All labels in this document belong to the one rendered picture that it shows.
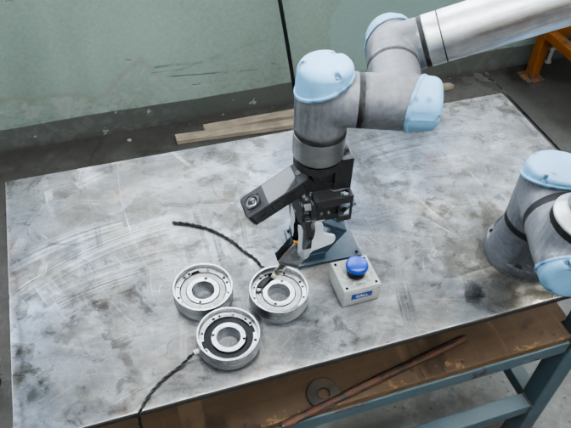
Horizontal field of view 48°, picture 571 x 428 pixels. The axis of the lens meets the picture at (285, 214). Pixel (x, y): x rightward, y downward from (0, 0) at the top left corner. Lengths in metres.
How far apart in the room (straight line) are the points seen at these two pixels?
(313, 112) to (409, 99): 0.12
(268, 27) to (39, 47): 0.88
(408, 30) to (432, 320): 0.51
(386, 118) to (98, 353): 0.61
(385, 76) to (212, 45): 1.86
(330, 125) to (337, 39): 2.01
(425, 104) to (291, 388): 0.71
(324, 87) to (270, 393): 0.72
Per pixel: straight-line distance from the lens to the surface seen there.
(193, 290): 1.15
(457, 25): 0.94
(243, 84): 2.81
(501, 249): 1.26
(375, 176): 1.40
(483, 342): 1.49
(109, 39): 2.59
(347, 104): 0.83
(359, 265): 1.12
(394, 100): 0.84
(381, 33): 0.96
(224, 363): 1.05
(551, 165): 1.18
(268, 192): 0.95
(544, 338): 1.54
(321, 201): 0.95
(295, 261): 1.07
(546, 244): 1.08
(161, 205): 1.33
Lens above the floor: 1.73
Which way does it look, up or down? 46 degrees down
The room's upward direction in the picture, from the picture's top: 3 degrees clockwise
